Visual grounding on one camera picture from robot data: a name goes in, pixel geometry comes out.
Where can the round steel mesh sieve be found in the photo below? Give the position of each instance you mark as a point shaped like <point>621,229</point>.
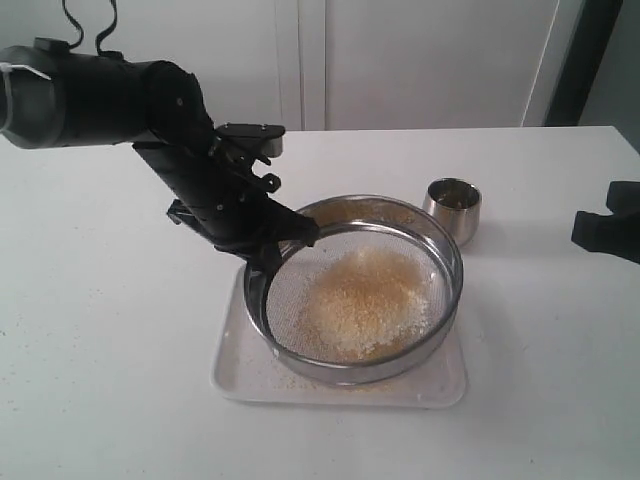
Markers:
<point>274,301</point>

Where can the dark vertical post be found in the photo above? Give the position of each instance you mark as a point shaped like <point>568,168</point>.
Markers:
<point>582,61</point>

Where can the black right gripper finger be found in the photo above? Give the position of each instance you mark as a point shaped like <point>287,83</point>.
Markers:
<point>616,234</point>
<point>623,197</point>

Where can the stainless steel cup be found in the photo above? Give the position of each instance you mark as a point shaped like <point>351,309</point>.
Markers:
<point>456,205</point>

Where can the white rectangular plastic tray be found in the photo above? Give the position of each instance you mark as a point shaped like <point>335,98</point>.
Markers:
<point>245,370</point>

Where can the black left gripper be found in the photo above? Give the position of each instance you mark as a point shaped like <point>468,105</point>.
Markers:
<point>230,205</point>

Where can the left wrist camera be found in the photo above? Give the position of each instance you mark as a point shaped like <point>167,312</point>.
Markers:
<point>253,142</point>

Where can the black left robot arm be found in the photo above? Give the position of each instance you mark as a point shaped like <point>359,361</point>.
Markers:
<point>52,97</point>

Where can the yellow white grain pile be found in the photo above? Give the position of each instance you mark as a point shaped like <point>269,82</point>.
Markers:
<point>369,304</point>

